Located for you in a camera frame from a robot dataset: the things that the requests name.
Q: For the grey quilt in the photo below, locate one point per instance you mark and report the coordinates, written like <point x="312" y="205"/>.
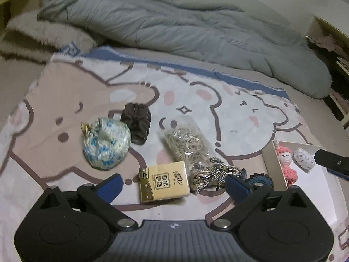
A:
<point x="163" y="19"/>

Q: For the beige fluffy blanket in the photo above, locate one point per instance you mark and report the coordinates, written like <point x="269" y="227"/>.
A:
<point x="41" y="38"/>

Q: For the wooden shelf with clothes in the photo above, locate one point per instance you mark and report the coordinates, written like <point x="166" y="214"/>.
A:
<point x="321" y="26"/>

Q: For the cartoon printed cloth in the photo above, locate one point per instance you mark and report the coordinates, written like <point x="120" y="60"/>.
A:
<point x="81" y="92"/>

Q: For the white crochet ball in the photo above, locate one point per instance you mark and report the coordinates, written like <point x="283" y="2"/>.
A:
<point x="304" y="158"/>

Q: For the white cardboard box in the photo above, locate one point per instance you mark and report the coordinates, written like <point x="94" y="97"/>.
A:
<point x="313" y="191"/>

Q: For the dark brown hair claw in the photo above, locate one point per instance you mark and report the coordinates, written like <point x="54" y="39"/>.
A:
<point x="136" y="120"/>

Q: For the clear bag of rubber bands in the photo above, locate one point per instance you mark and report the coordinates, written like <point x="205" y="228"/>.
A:
<point x="185" y="142"/>

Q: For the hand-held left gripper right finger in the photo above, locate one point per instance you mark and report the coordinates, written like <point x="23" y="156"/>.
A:
<point x="237" y="189"/>

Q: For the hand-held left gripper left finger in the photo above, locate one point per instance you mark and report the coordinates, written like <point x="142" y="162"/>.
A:
<point x="108" y="188"/>

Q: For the yellow wooden shelf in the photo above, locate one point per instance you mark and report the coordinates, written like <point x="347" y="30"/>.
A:
<point x="19" y="2"/>

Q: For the yellow tissue pack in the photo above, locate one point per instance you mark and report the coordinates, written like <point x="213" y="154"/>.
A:
<point x="163" y="181"/>

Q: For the dark crochet scrunchie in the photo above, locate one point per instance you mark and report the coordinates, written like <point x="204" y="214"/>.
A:
<point x="261" y="180"/>

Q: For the blue white patterned pouch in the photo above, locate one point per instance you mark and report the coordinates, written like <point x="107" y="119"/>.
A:
<point x="106" y="144"/>

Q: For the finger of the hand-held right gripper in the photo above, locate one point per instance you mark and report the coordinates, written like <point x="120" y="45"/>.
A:
<point x="331" y="161"/>

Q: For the pink crochet doll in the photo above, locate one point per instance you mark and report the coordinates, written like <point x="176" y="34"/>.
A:
<point x="289" y="172"/>

